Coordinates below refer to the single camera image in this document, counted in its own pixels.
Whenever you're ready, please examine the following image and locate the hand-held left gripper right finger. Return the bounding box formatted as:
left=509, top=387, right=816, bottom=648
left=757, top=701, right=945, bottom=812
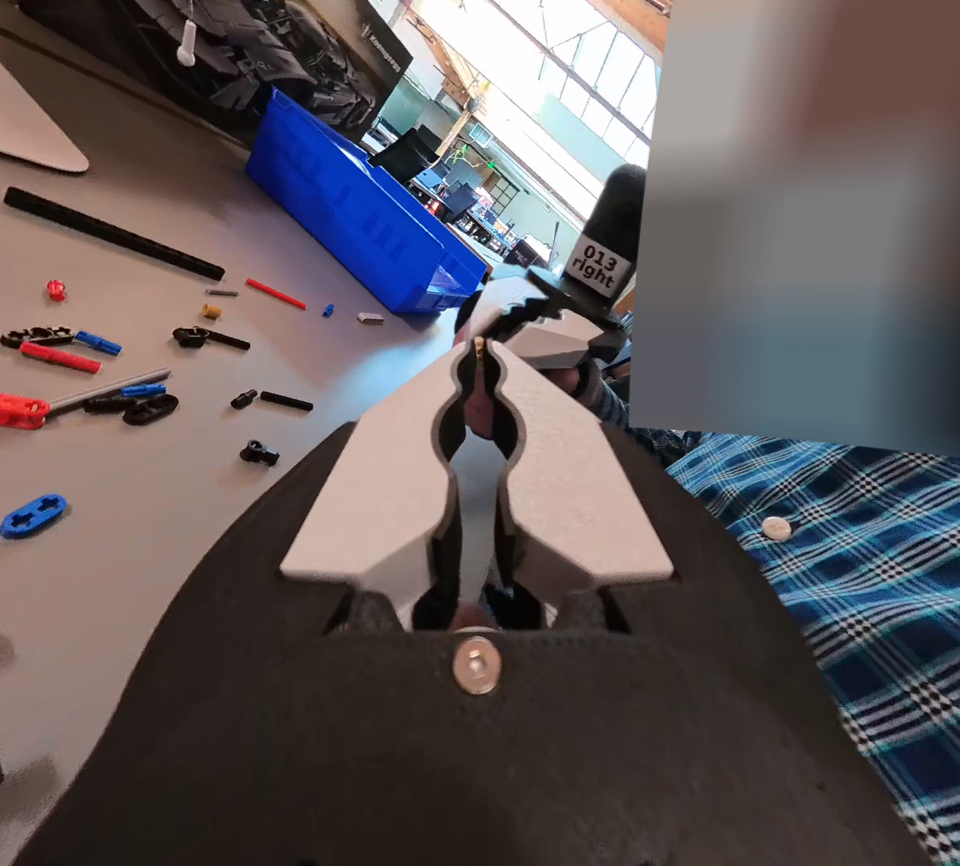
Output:
left=483, top=340, right=676, bottom=631

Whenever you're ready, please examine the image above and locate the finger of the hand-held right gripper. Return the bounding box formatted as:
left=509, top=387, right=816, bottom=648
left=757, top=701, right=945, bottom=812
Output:
left=453, top=276, right=562, bottom=348
left=491, top=315, right=625, bottom=372

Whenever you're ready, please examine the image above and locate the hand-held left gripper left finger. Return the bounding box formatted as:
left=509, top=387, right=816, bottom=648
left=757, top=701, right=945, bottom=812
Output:
left=279, top=341, right=478, bottom=632

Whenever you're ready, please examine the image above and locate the red lego axle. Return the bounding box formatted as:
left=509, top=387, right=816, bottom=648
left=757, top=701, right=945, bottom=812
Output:
left=246, top=277, right=309, bottom=311

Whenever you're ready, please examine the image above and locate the black lego liftarm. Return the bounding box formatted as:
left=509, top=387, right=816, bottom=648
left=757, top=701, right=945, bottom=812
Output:
left=0, top=326, right=76, bottom=350
left=122, top=394, right=181, bottom=426

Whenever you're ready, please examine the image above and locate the blue lego liftarm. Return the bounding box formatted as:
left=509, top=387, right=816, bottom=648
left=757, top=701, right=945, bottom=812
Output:
left=0, top=493, right=69, bottom=539

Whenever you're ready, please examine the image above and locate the long red lego pin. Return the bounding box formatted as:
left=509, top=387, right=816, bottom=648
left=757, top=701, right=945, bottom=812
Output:
left=18, top=341, right=102, bottom=374

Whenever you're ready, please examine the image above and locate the red lego connector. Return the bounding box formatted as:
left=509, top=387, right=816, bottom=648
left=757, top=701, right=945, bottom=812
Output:
left=0, top=392, right=52, bottom=428

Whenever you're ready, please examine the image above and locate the long black lego beam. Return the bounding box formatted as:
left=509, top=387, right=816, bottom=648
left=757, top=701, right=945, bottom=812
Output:
left=3, top=186, right=226, bottom=282

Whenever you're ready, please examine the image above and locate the person's right hand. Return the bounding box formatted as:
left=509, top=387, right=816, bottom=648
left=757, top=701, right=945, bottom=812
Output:
left=557, top=360, right=606, bottom=423

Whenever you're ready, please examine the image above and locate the black office chair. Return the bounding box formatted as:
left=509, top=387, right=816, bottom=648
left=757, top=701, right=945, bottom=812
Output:
left=438, top=182, right=481, bottom=222
left=371, top=130, right=442, bottom=186

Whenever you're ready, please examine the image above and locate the blue plastic bin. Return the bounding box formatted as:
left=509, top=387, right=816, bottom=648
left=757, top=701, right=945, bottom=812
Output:
left=245, top=86, right=489, bottom=316

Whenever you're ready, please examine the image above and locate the person in plaid shirt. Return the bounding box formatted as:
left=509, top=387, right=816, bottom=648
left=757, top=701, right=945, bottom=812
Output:
left=626, top=427, right=960, bottom=866

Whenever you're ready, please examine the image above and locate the black printed cardboard box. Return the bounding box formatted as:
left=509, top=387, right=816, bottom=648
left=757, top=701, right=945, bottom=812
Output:
left=15, top=0, right=414, bottom=147

